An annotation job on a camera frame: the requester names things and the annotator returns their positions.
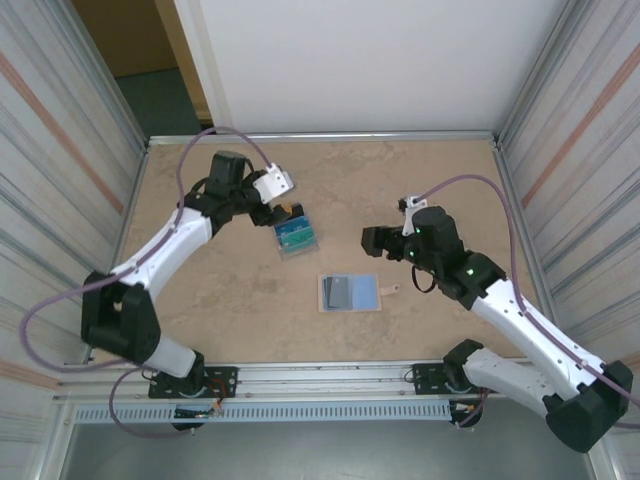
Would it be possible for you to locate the aluminium frame post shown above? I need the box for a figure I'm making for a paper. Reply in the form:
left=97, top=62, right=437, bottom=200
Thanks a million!
left=62, top=0, right=151, bottom=149
left=497, top=0, right=589, bottom=144

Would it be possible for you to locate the clear acrylic card stand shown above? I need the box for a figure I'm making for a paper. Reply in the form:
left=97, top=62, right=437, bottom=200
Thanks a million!
left=273, top=202, right=322, bottom=265

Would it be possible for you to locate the white door frame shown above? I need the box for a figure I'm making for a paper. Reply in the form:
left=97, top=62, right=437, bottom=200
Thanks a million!
left=172, top=0, right=236, bottom=135

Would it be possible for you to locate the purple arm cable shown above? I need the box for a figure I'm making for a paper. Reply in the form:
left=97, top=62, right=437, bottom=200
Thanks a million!
left=18, top=127, right=276, bottom=440
left=422, top=174, right=640, bottom=431

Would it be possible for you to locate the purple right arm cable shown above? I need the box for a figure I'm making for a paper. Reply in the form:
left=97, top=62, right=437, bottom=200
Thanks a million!
left=422, top=174, right=640, bottom=431

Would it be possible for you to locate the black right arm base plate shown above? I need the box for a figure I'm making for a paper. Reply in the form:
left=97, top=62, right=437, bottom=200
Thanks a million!
left=411, top=363, right=503, bottom=397

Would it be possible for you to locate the thin black cable loop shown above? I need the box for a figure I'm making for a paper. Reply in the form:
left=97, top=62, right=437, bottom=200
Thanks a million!
left=411, top=264, right=437, bottom=295

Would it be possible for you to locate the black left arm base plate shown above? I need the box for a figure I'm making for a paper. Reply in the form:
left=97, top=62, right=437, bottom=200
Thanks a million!
left=148, top=366, right=239, bottom=400

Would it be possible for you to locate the teal VIP card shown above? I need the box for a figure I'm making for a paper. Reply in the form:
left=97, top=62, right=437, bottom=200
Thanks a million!
left=279, top=233, right=319, bottom=257

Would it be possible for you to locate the blue VIP card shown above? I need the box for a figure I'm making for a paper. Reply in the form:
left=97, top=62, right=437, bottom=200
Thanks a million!
left=275, top=221, right=314, bottom=241

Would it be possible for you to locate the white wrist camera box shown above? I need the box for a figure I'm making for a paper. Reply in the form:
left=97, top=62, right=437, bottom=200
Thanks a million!
left=398, top=193, right=430, bottom=236
left=252, top=162, right=297, bottom=205

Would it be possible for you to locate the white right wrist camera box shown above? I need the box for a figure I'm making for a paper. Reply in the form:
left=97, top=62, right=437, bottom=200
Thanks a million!
left=398, top=193, right=430, bottom=236

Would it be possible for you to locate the grey metal sheet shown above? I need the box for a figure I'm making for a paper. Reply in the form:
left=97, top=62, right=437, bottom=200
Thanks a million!
left=59, top=423, right=601, bottom=480

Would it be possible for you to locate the aluminium table edge rail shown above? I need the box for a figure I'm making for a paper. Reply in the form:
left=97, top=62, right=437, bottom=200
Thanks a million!
left=146, top=130, right=503, bottom=148

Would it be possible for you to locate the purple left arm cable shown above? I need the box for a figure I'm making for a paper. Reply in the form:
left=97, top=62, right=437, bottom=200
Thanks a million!
left=18, top=127, right=276, bottom=440

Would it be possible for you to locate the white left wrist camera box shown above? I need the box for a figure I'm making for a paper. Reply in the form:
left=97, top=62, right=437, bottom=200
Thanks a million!
left=252, top=162, right=297, bottom=205

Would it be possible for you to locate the beige card wallet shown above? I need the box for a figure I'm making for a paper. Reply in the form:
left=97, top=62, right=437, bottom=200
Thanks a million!
left=317, top=272, right=403, bottom=315

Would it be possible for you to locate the long aluminium mounting rail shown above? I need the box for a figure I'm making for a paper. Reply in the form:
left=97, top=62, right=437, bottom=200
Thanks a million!
left=53, top=356, right=599, bottom=407

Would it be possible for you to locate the grey slotted cable duct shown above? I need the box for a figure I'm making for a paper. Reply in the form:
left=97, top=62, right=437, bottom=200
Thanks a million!
left=73, top=402, right=454, bottom=425

